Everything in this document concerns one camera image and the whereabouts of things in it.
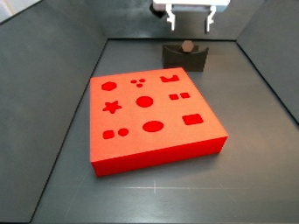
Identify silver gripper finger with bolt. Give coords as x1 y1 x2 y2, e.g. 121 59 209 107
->
165 4 175 32

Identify red foam shape-sorter block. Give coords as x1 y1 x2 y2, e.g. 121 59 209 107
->
89 68 228 177

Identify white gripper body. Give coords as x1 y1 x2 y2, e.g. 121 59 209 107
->
152 0 229 11

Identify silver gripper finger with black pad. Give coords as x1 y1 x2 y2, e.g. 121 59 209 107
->
205 5 216 32

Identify brown hexagonal prism peg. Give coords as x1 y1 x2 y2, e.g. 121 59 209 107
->
181 40 193 53

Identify black curved holder stand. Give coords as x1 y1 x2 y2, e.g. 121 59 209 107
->
162 45 209 72

